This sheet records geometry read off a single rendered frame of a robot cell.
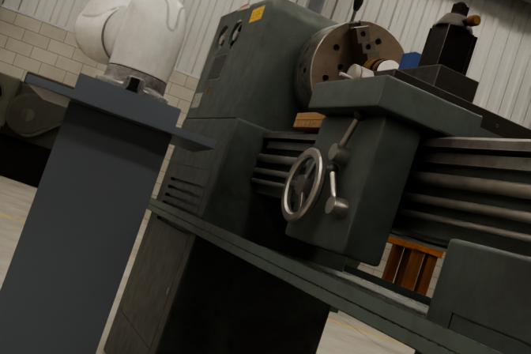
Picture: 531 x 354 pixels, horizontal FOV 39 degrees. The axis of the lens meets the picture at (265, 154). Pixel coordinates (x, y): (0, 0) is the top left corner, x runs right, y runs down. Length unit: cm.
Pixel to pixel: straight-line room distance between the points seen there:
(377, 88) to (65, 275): 86
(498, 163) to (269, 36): 110
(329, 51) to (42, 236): 90
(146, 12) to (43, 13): 1057
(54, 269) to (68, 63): 1046
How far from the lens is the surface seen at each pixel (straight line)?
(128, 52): 185
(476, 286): 104
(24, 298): 181
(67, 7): 1241
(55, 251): 179
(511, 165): 121
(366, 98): 135
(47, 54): 1223
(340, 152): 141
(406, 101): 134
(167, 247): 234
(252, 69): 216
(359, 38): 207
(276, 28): 219
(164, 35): 186
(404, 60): 185
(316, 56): 206
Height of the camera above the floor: 62
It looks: 5 degrees up
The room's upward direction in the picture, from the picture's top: 19 degrees clockwise
